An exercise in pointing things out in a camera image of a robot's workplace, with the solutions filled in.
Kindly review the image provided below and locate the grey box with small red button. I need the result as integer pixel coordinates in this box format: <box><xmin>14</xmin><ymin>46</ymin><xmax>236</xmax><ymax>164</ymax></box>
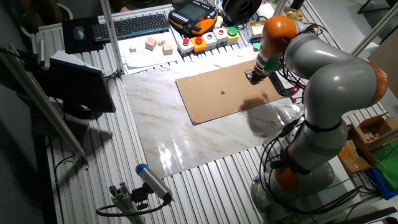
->
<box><xmin>213</xmin><ymin>27</ymin><xmax>229</xmax><ymax>47</ymax></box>

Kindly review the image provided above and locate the brown flat board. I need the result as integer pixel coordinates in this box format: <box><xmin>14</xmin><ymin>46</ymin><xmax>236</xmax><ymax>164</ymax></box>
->
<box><xmin>367</xmin><ymin>37</ymin><xmax>398</xmax><ymax>100</ymax></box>

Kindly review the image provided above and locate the silver camera with blue end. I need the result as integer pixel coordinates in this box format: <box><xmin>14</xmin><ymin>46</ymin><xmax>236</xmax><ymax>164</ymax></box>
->
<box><xmin>135</xmin><ymin>163</ymin><xmax>174</xmax><ymax>205</ymax></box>

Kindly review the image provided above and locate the upright aluminium frame post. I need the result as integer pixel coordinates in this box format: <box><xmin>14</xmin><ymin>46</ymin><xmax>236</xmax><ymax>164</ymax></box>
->
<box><xmin>99</xmin><ymin>0</ymin><xmax>125</xmax><ymax>75</ymax></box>

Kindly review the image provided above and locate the orange box with red button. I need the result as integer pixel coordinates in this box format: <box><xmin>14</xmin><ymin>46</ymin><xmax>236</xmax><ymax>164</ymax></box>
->
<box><xmin>190</xmin><ymin>35</ymin><xmax>207</xmax><ymax>53</ymax></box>

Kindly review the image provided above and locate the small carton with white label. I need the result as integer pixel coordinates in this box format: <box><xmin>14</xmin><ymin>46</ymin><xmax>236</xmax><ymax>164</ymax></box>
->
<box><xmin>247</xmin><ymin>21</ymin><xmax>266</xmax><ymax>44</ymax></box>

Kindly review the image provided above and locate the black filament spool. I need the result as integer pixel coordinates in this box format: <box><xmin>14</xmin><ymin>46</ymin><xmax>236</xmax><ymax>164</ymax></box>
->
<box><xmin>221</xmin><ymin>0</ymin><xmax>262</xmax><ymax>23</ymax></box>

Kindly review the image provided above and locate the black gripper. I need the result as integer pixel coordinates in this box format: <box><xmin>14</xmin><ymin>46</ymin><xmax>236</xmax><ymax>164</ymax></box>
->
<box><xmin>244</xmin><ymin>67</ymin><xmax>269</xmax><ymax>86</ymax></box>

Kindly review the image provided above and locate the orange and black teach pendant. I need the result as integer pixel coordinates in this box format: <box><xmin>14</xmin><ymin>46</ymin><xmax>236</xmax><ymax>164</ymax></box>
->
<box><xmin>167</xmin><ymin>0</ymin><xmax>219</xmax><ymax>36</ymax></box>

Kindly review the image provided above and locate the black computer monitor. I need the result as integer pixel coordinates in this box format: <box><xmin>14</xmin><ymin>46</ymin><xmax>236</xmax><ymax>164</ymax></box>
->
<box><xmin>35</xmin><ymin>57</ymin><xmax>117</xmax><ymax>121</ymax></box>

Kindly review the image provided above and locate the white marble pattern mat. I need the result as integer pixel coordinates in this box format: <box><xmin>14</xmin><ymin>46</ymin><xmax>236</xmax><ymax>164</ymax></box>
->
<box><xmin>121</xmin><ymin>46</ymin><xmax>307</xmax><ymax>180</ymax></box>

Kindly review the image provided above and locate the black computer keyboard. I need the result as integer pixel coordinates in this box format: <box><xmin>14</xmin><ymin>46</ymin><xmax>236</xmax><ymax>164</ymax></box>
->
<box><xmin>91</xmin><ymin>13</ymin><xmax>170</xmax><ymax>43</ymax></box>

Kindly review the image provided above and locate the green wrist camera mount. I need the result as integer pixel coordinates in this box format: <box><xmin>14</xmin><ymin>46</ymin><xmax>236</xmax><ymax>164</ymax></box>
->
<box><xmin>253</xmin><ymin>42</ymin><xmax>282</xmax><ymax>73</ymax></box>

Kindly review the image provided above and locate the black camera cable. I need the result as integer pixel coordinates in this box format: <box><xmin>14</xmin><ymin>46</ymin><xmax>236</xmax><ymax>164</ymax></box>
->
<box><xmin>95</xmin><ymin>198</ymin><xmax>172</xmax><ymax>218</ymax></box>

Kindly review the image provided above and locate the grey box with green button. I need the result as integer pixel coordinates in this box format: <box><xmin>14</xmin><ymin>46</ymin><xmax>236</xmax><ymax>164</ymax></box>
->
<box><xmin>201</xmin><ymin>31</ymin><xmax>218</xmax><ymax>50</ymax></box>

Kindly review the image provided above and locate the open cardboard box with blocks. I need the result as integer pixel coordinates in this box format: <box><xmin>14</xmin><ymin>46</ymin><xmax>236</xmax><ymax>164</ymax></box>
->
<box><xmin>345</xmin><ymin>112</ymin><xmax>398</xmax><ymax>166</ymax></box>

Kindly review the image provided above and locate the small orange brown carton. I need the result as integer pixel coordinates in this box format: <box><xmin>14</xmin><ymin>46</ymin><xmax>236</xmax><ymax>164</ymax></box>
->
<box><xmin>338</xmin><ymin>139</ymin><xmax>373</xmax><ymax>174</ymax></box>

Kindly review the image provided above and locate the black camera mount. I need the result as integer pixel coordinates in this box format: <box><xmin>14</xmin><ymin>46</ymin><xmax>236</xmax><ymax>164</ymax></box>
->
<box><xmin>130</xmin><ymin>182</ymin><xmax>150</xmax><ymax>211</ymax></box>

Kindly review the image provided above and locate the yellow box with green button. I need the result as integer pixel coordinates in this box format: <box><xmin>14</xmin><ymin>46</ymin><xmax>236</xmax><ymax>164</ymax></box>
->
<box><xmin>226</xmin><ymin>26</ymin><xmax>240</xmax><ymax>44</ymax></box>

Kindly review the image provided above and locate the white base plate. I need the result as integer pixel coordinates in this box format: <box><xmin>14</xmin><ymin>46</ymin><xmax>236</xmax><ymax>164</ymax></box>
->
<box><xmin>326</xmin><ymin>155</ymin><xmax>363</xmax><ymax>215</ymax></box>

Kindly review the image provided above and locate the blue grey computer mouse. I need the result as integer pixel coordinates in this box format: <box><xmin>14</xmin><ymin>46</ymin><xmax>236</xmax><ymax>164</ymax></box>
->
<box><xmin>73</xmin><ymin>26</ymin><xmax>86</xmax><ymax>42</ymax></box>

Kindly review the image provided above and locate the slanted aluminium frame beam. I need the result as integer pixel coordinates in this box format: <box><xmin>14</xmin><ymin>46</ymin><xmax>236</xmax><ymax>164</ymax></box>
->
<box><xmin>350</xmin><ymin>1</ymin><xmax>398</xmax><ymax>57</ymax></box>
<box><xmin>0</xmin><ymin>43</ymin><xmax>90</xmax><ymax>170</ymax></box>

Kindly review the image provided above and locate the large wooden cube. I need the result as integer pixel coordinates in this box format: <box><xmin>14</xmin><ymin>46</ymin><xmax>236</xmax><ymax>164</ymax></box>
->
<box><xmin>144</xmin><ymin>37</ymin><xmax>157</xmax><ymax>52</ymax></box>

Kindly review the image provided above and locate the blue bag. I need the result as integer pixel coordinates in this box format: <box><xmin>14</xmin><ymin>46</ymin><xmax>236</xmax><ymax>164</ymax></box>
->
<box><xmin>364</xmin><ymin>166</ymin><xmax>398</xmax><ymax>201</ymax></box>

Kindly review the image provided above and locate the green cloth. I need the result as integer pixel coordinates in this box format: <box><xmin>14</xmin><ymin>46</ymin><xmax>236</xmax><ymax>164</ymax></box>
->
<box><xmin>371</xmin><ymin>140</ymin><xmax>398</xmax><ymax>192</ymax></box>

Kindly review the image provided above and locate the brown cardboard sheet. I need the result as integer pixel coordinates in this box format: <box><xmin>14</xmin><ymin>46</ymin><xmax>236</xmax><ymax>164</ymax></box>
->
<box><xmin>175</xmin><ymin>60</ymin><xmax>285</xmax><ymax>126</ymax></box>

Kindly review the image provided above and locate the short aluminium profile stub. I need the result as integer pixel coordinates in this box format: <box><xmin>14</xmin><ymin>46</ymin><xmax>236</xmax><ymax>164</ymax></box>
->
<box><xmin>108</xmin><ymin>182</ymin><xmax>147</xmax><ymax>224</ymax></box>

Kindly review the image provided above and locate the white paper sheet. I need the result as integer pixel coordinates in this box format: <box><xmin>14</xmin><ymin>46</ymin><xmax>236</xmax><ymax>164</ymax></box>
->
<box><xmin>117</xmin><ymin>30</ymin><xmax>182</xmax><ymax>75</ymax></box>

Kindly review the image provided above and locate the black mouse pad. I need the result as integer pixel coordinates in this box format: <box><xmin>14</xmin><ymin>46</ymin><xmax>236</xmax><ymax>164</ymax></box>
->
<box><xmin>62</xmin><ymin>16</ymin><xmax>105</xmax><ymax>55</ymax></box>

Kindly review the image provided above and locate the silver cylindrical camera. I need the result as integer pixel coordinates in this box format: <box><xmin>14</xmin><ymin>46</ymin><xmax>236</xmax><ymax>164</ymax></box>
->
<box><xmin>37</xmin><ymin>39</ymin><xmax>50</xmax><ymax>71</ymax></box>

